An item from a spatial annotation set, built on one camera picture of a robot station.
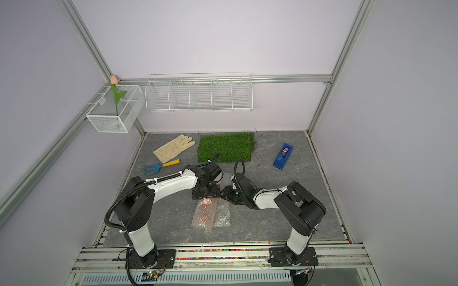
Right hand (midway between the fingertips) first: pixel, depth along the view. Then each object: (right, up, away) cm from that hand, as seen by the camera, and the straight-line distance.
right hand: (219, 194), depth 90 cm
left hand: (-4, -1, -2) cm, 5 cm away
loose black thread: (+22, +26, +23) cm, 41 cm away
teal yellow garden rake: (-40, +12, +13) cm, 44 cm away
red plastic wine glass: (-5, -7, -11) cm, 14 cm away
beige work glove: (-32, +23, +22) cm, 46 cm away
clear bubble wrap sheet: (-3, -7, -9) cm, 11 cm away
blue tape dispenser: (+36, +19, +12) cm, 42 cm away
